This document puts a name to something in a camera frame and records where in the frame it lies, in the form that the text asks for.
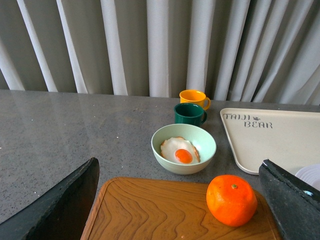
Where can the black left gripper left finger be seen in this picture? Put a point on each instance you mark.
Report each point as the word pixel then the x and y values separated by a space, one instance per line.
pixel 60 213

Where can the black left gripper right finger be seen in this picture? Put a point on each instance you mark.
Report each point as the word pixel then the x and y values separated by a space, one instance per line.
pixel 294 204

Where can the white ridged plate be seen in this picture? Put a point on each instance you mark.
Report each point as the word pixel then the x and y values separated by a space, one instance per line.
pixel 311 175

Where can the orange mandarin fruit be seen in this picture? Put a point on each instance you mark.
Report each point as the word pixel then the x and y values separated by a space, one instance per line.
pixel 231 200

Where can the wooden cutting board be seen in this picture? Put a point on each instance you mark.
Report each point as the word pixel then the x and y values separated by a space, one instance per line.
pixel 130 208

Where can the cream bear tray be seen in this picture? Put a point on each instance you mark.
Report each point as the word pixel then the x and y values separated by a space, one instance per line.
pixel 290 139

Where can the light green bowl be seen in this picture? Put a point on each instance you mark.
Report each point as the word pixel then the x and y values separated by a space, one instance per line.
pixel 201 139

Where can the fake fried egg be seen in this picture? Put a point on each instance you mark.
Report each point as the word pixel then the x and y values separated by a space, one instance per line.
pixel 179 150

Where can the dark green mug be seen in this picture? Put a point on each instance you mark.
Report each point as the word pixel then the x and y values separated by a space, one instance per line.
pixel 189 113

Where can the yellow mug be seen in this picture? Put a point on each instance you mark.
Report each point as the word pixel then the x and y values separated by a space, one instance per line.
pixel 195 97

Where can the grey white curtain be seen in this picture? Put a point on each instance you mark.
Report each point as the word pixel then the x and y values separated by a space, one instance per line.
pixel 237 50

